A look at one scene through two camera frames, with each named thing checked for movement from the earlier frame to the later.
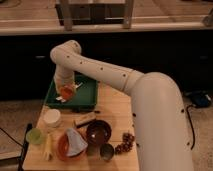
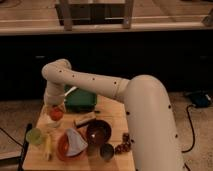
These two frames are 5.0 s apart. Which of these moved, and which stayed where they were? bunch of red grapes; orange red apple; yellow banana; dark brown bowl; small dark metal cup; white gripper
Moved: orange red apple; white gripper
Stayed: yellow banana; dark brown bowl; small dark metal cup; bunch of red grapes
